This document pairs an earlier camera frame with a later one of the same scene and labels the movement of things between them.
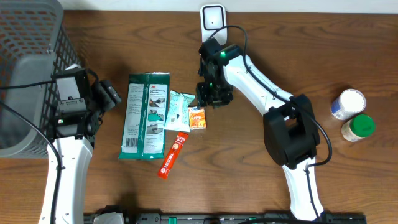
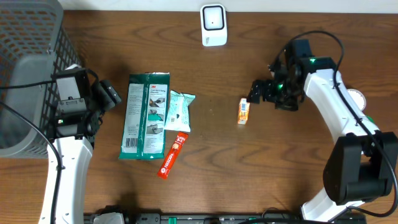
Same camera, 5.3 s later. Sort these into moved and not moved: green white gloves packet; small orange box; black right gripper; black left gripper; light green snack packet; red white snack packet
Moved: small orange box; black right gripper
Not moved: green white gloves packet; light green snack packet; black left gripper; red white snack packet
